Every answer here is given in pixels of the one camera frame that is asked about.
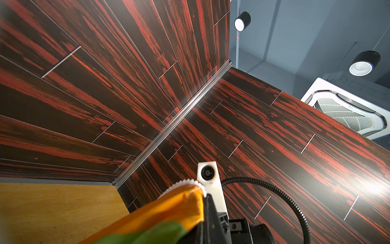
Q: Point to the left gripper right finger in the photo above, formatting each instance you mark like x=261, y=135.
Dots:
x=216, y=229

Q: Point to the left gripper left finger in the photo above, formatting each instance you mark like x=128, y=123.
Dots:
x=195, y=236

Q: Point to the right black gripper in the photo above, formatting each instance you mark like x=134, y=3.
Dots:
x=239, y=231

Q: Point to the colourful rainbow kids jacket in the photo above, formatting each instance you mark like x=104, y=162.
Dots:
x=163, y=221

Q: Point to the white ceiling air conditioner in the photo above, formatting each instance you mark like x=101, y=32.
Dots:
x=355, y=112

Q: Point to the black round ceiling spotlight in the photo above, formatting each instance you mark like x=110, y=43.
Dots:
x=242, y=21

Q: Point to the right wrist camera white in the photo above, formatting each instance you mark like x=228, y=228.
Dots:
x=208, y=177

